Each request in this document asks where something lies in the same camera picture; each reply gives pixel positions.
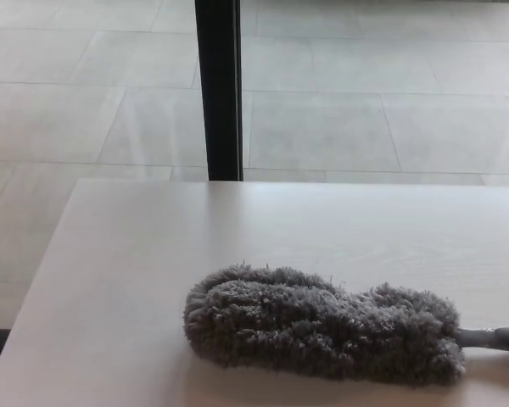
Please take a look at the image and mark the grey fluffy microfibre duster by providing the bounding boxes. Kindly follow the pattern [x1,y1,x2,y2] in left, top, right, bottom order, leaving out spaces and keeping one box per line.
[182,263,509,383]

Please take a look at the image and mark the black vertical window frame post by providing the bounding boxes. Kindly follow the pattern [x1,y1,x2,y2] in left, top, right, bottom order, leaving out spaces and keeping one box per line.
[194,0,244,182]

